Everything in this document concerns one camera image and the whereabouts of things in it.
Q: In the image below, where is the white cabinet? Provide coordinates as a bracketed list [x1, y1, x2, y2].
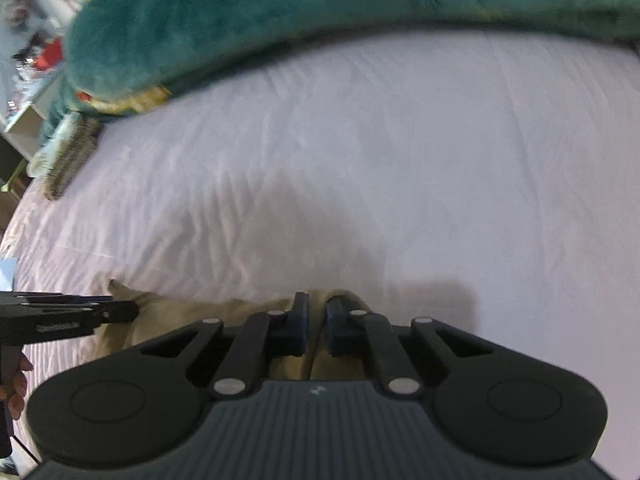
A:
[2, 75, 63, 160]

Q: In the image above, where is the grey-brown knitted cloth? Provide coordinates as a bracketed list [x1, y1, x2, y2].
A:
[44, 119, 103, 201]

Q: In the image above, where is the person's left hand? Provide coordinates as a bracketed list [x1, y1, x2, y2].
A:
[0, 350, 35, 421]

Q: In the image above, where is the khaki garment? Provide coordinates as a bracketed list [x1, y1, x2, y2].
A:
[95, 279, 387, 385]

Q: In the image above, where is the cluttered shelf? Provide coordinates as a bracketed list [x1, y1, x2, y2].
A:
[0, 0, 101, 106]

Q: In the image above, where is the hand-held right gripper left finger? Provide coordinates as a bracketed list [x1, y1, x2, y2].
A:
[139, 291, 311, 402]

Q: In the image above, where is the green floral plush blanket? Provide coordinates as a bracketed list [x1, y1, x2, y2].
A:
[37, 0, 640, 161]

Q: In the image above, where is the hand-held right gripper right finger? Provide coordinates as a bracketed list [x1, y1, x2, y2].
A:
[325, 296, 502, 402]

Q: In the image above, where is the black cable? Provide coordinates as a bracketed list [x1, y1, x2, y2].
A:
[10, 432, 43, 467]

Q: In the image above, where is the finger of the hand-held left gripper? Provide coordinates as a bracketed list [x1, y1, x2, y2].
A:
[93, 300, 140, 330]

